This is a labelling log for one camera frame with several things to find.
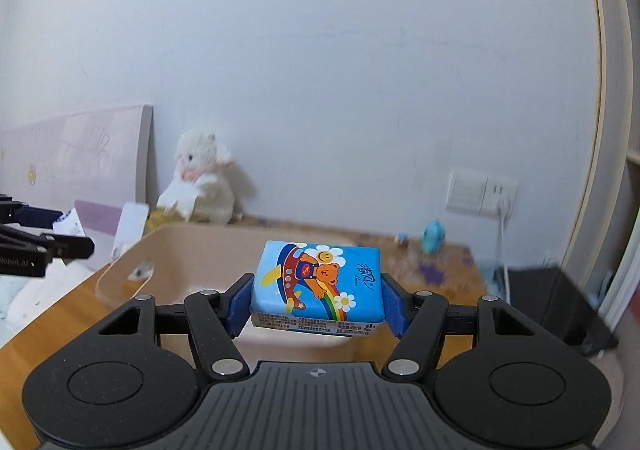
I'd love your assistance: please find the blue cartoon bear tissue pack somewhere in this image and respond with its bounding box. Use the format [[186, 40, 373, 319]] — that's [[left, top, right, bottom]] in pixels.
[[250, 241, 385, 337]]

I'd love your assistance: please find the tiny yellow blue toy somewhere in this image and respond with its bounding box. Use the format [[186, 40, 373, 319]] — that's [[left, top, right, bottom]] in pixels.
[[395, 233, 409, 247]]

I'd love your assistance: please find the small blue toy figure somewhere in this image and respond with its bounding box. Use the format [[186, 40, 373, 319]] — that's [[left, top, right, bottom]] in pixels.
[[421, 220, 446, 255]]

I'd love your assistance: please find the white phone stand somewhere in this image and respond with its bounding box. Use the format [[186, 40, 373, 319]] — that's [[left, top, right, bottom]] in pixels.
[[112, 203, 149, 260]]

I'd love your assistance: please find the beige plastic storage basket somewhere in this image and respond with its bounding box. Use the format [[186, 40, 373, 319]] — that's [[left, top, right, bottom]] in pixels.
[[94, 222, 362, 364]]

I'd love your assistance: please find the white plush lamb toy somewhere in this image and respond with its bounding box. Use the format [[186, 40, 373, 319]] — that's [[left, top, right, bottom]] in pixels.
[[156, 129, 235, 225]]

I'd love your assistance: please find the black box on right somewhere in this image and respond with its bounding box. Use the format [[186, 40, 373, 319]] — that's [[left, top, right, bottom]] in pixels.
[[508, 266, 618, 357]]

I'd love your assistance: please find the white wall switch socket panel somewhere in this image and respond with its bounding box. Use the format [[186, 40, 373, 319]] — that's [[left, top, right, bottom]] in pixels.
[[446, 170, 518, 218]]

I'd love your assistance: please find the white power cable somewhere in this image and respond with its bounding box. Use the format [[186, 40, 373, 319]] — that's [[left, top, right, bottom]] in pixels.
[[496, 196, 514, 304]]

